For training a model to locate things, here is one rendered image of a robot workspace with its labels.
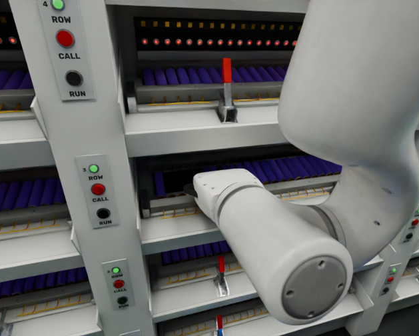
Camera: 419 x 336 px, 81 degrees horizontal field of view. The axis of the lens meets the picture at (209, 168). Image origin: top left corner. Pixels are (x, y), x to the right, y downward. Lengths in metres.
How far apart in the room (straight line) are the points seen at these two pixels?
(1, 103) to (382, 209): 0.48
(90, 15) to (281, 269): 0.33
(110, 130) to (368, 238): 0.33
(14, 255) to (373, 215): 0.50
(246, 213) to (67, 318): 0.48
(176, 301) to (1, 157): 0.42
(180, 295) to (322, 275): 0.43
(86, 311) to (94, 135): 0.39
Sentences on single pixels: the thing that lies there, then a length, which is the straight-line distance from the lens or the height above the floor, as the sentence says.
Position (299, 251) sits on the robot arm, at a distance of 0.21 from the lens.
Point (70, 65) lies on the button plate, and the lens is 0.36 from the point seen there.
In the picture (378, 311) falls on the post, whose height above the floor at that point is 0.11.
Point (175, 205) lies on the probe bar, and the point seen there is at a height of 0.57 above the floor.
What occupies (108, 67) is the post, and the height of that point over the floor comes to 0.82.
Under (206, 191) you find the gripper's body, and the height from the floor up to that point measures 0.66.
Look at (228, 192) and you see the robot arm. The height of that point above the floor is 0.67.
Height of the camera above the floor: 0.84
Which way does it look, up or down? 25 degrees down
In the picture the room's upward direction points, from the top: straight up
